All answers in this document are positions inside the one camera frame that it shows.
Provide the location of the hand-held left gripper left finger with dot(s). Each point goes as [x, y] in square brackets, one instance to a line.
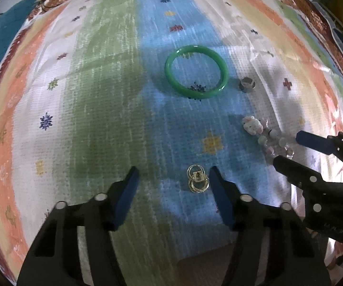
[126, 196]

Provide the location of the striped pastel woven mat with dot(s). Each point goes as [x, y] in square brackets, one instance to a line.
[105, 101]

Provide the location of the green jade bangle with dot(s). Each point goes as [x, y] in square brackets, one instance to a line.
[167, 65]

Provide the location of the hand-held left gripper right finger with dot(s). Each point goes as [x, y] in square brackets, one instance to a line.
[222, 196]

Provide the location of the clear plastic storage bag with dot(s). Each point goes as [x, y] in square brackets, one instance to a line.
[342, 35]

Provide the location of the teal pillow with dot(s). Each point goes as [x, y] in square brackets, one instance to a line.
[4, 35]

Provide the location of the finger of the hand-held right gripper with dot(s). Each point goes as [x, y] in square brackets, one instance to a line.
[290, 168]
[314, 141]

